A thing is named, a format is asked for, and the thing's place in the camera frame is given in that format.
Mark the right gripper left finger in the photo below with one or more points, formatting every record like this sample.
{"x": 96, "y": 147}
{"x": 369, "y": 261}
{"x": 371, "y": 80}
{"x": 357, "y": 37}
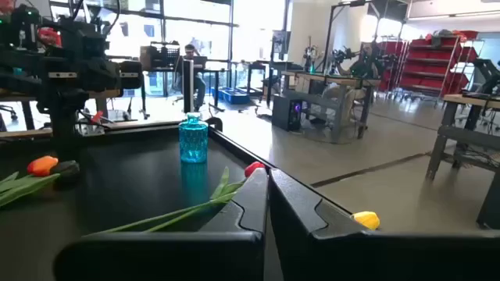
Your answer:
{"x": 164, "y": 257}

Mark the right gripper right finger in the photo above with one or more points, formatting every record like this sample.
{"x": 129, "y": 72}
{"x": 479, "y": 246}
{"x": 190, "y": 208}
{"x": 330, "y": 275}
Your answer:
{"x": 351, "y": 257}

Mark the yellow tulip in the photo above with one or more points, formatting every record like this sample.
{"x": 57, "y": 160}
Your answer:
{"x": 366, "y": 219}

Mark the black tulip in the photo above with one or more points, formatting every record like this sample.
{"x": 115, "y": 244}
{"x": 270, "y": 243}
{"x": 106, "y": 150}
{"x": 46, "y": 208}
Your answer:
{"x": 66, "y": 170}

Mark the orange tulip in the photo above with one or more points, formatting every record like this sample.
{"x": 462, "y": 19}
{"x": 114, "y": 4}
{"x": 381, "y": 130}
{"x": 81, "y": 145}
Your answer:
{"x": 41, "y": 166}

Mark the red tulip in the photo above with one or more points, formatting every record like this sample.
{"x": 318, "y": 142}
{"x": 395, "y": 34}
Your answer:
{"x": 253, "y": 168}

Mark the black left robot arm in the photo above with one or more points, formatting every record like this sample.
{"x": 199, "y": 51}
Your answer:
{"x": 66, "y": 117}

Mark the blue glass vase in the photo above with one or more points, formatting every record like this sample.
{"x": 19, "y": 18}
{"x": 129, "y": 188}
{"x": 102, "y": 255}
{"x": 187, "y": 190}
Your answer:
{"x": 193, "y": 140}

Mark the small red clip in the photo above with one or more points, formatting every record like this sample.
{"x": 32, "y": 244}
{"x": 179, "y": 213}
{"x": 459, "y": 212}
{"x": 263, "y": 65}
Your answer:
{"x": 96, "y": 116}

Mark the black crate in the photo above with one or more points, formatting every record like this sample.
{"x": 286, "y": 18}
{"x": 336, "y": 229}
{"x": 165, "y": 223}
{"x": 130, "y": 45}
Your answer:
{"x": 160, "y": 56}

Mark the person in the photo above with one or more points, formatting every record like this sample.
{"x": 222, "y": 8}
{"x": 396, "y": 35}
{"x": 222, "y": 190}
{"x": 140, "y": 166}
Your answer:
{"x": 190, "y": 70}
{"x": 343, "y": 97}

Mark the black clamp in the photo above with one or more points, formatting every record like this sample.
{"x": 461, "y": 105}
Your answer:
{"x": 214, "y": 123}

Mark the blue bin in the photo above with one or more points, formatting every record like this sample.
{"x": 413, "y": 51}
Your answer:
{"x": 233, "y": 95}

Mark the wooden table black legs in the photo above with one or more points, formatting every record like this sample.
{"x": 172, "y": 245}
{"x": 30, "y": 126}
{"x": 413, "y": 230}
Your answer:
{"x": 445, "y": 132}

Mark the black computer tower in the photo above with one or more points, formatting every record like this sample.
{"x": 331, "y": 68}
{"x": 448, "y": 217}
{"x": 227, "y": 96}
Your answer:
{"x": 287, "y": 115}

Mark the wooden workbench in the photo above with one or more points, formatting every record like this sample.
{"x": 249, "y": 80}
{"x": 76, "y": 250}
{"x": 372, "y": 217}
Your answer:
{"x": 336, "y": 80}

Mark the black monitor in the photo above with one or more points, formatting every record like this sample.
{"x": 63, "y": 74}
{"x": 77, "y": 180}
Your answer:
{"x": 281, "y": 43}

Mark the red shelf rack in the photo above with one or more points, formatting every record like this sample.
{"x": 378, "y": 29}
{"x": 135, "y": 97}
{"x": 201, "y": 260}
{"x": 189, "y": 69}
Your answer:
{"x": 426, "y": 66}

